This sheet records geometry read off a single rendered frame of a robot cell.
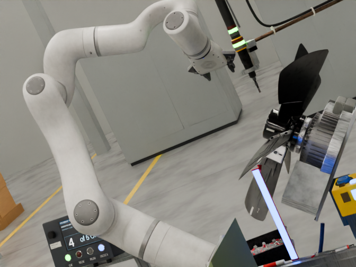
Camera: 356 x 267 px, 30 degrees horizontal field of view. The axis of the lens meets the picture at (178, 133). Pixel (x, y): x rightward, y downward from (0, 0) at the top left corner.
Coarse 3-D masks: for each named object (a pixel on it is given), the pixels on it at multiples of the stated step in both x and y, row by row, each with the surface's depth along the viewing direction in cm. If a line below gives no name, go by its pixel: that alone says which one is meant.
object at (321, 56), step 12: (300, 60) 224; (312, 60) 229; (324, 60) 233; (288, 72) 225; (300, 72) 230; (312, 72) 233; (288, 84) 232; (300, 84) 235; (312, 84) 238; (288, 96) 238; (300, 96) 240
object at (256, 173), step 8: (256, 176) 210; (264, 184) 210; (264, 192) 211; (272, 208) 212; (272, 216) 212; (280, 224) 212; (280, 232) 213; (288, 240) 213; (288, 248) 214; (296, 256) 214
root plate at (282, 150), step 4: (280, 148) 249; (284, 148) 247; (272, 152) 252; (280, 152) 248; (284, 152) 246; (268, 156) 253; (272, 156) 251; (276, 156) 250; (280, 156) 248; (276, 160) 249; (280, 160) 247
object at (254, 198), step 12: (264, 168) 252; (276, 168) 247; (252, 180) 259; (264, 180) 251; (276, 180) 246; (252, 192) 256; (252, 204) 254; (264, 204) 247; (252, 216) 252; (264, 216) 244
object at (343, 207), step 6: (354, 174) 201; (336, 180) 204; (336, 186) 198; (348, 186) 195; (354, 186) 194; (336, 192) 196; (342, 192) 196; (348, 192) 195; (336, 198) 197; (342, 204) 197; (348, 204) 196; (354, 204) 196; (342, 210) 197; (348, 210) 197; (354, 210) 196; (342, 216) 198
